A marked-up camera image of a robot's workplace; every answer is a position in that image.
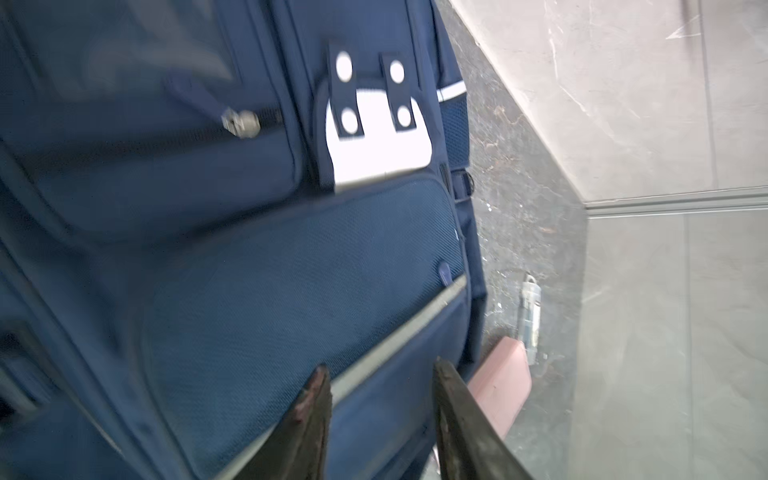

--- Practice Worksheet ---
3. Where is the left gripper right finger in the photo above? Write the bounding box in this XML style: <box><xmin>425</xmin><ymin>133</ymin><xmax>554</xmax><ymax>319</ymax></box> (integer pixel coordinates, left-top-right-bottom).
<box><xmin>434</xmin><ymin>359</ymin><xmax>533</xmax><ymax>480</ymax></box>

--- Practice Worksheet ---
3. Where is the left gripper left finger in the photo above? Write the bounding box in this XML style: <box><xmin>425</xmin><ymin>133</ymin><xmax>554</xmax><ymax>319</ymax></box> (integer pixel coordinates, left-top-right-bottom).
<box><xmin>235</xmin><ymin>364</ymin><xmax>332</xmax><ymax>480</ymax></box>

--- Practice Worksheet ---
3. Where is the navy blue student backpack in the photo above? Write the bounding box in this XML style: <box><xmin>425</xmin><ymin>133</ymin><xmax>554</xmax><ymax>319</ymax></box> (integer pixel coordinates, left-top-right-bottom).
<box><xmin>1</xmin><ymin>1</ymin><xmax>487</xmax><ymax>479</ymax></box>

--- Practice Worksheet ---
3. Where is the pink pencil case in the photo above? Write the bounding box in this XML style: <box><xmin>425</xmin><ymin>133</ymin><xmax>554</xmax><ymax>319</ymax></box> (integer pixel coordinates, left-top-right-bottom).
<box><xmin>468</xmin><ymin>336</ymin><xmax>532</xmax><ymax>440</ymax></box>

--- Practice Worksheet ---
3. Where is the small clear plastic object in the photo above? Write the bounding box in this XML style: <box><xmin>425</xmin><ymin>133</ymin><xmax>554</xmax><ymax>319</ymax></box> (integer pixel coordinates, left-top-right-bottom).
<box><xmin>516</xmin><ymin>273</ymin><xmax>541</xmax><ymax>366</ymax></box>

